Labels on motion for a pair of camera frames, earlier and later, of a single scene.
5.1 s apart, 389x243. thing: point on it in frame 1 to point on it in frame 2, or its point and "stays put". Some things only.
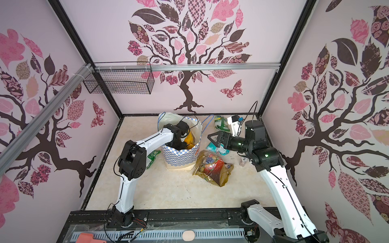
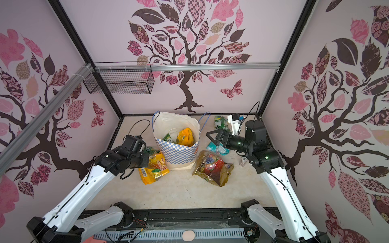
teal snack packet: [221, 150] stays put
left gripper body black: [177, 145] to [138, 160]
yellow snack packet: [189, 140] stays put
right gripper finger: [218, 142] stays put
